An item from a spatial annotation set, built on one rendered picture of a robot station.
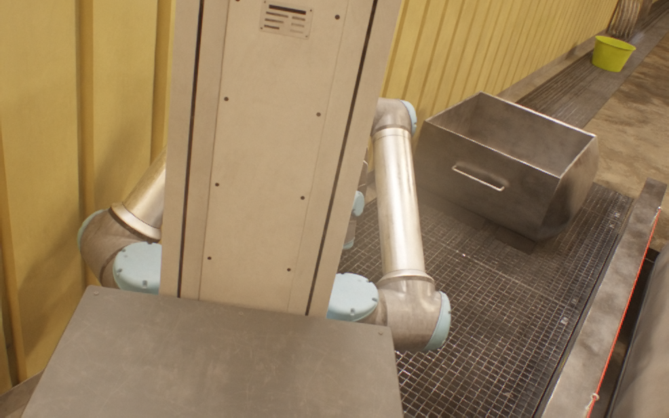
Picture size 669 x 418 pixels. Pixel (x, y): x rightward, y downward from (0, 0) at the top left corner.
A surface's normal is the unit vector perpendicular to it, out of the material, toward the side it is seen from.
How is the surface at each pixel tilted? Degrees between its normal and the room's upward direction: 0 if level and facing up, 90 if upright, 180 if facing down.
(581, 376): 3
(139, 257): 5
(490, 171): 92
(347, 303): 5
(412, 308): 28
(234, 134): 90
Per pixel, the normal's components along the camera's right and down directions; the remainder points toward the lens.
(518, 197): -0.58, 0.30
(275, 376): 0.18, -0.85
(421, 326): 0.22, 0.04
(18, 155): 0.82, 0.41
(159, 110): -0.25, 0.45
